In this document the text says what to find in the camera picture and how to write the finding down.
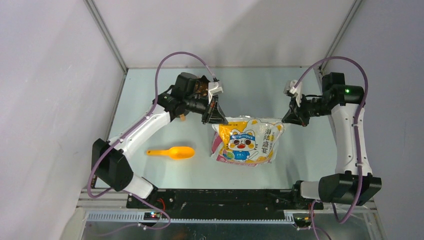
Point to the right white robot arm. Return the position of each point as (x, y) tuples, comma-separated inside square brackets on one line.
[(353, 181)]

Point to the black cat bowl paw print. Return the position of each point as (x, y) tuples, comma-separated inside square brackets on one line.
[(201, 87)]

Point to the black cat bowl fish print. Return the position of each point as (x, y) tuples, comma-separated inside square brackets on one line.
[(183, 116)]

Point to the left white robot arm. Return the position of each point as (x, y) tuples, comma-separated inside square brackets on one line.
[(189, 94)]

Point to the pet food bag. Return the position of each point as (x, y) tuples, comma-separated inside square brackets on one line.
[(246, 141)]

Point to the orange plastic scoop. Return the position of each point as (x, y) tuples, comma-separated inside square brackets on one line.
[(175, 153)]

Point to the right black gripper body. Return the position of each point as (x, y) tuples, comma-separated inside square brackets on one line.
[(308, 109)]

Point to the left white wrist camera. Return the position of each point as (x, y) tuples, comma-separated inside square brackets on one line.
[(214, 88)]

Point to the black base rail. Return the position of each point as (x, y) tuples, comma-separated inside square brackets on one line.
[(228, 204)]

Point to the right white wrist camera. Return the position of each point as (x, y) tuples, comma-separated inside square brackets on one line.
[(293, 89)]

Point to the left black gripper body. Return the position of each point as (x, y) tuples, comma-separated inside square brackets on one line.
[(205, 116)]

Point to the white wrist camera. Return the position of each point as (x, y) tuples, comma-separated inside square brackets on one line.
[(214, 88), (293, 89)]

